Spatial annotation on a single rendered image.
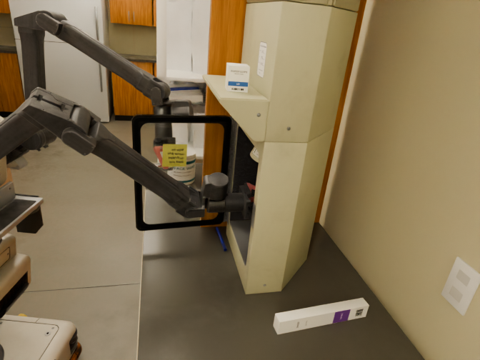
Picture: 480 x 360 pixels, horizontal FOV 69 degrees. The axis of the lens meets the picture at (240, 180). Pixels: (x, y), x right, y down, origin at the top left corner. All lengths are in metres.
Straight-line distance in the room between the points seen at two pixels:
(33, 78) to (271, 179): 0.85
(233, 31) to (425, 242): 0.81
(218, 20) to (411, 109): 0.61
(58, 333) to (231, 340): 1.15
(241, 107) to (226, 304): 0.55
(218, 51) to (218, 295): 0.73
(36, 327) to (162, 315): 1.08
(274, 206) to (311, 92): 0.30
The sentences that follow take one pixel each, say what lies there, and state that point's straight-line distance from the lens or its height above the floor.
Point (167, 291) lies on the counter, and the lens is 1.08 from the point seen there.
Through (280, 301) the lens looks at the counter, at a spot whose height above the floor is 0.94.
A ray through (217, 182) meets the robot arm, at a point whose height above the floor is 1.25.
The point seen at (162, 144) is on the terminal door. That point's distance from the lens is 1.11.
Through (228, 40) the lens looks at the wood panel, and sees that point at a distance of 1.15.
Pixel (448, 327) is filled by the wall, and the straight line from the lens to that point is 1.05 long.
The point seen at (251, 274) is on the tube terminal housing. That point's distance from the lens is 1.04.
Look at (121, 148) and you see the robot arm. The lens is 0.89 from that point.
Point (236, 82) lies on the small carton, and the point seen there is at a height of 1.53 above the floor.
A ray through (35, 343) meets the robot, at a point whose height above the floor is 0.28.
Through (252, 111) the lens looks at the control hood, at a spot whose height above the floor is 1.48.
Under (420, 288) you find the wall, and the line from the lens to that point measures 1.09.
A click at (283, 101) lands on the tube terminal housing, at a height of 1.51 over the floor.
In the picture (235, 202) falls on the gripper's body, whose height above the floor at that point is 1.18.
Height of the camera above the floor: 1.67
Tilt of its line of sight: 25 degrees down
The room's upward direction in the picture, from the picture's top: 6 degrees clockwise
